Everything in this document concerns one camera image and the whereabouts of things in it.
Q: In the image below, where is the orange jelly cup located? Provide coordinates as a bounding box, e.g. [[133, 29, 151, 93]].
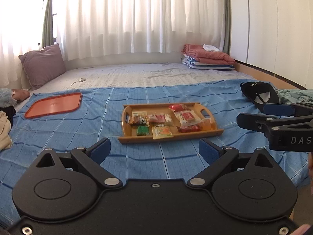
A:
[[198, 118, 216, 131]]

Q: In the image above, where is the dark red snack packet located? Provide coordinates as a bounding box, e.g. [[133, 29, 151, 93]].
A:
[[178, 125, 201, 133]]

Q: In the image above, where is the green snack packet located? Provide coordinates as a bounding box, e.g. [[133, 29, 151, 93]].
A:
[[136, 126, 150, 136]]

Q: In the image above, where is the brown white snack packet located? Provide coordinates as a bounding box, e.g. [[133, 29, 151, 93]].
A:
[[128, 115, 150, 127]]

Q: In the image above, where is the peach picture snack packet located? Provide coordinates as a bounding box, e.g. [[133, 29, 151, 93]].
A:
[[152, 124, 173, 140]]

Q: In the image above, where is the red biscuit packet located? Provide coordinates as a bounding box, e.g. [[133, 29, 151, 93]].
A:
[[168, 103, 190, 112]]

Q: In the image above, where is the small pink snack packet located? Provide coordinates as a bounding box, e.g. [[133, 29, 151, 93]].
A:
[[147, 114, 165, 124]]

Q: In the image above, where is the small pink white candy packet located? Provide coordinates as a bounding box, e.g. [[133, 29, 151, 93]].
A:
[[164, 114, 174, 126]]

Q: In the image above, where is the gold foil snack packet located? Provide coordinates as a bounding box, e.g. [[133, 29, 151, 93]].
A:
[[132, 111, 148, 118]]

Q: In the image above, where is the teal garment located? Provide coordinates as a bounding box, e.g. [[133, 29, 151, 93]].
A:
[[276, 89, 313, 105]]

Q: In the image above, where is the black baseball cap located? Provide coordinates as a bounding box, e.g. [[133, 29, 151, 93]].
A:
[[240, 81, 280, 112]]

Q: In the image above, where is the blue checked bed sheet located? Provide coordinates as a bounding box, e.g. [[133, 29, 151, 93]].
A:
[[0, 78, 311, 228]]

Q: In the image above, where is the white flower cake packet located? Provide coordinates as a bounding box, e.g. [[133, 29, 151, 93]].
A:
[[174, 110, 202, 127]]

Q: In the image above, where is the red plastic tray lid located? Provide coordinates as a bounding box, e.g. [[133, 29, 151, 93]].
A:
[[24, 92, 82, 119]]

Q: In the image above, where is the wooden serving tray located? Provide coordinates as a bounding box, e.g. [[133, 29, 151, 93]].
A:
[[118, 102, 224, 144]]

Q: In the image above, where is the white quilted mattress pad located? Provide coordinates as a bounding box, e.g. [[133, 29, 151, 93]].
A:
[[14, 62, 257, 113]]

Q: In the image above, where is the folded salmon blanket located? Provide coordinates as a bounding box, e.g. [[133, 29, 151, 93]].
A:
[[182, 44, 235, 65]]

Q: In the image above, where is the white wardrobe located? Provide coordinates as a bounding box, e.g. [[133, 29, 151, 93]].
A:
[[230, 0, 312, 89]]

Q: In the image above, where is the white cloth on blankets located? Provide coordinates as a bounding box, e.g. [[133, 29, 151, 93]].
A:
[[202, 44, 220, 52]]

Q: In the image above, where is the folded blue striped blanket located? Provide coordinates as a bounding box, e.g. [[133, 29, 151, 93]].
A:
[[181, 54, 235, 71]]

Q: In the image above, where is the purple pillow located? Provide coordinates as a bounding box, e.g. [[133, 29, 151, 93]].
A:
[[19, 43, 66, 90]]

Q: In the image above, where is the green drape curtain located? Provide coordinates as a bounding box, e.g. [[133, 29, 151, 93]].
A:
[[40, 0, 54, 48]]

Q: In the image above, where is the white sheer curtain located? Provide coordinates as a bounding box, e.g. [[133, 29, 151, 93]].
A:
[[1, 0, 226, 86]]

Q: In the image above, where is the wooden bed frame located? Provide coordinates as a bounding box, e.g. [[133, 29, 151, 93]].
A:
[[234, 61, 305, 90]]

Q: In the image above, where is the small white charger cable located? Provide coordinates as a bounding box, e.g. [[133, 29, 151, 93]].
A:
[[70, 77, 87, 89]]

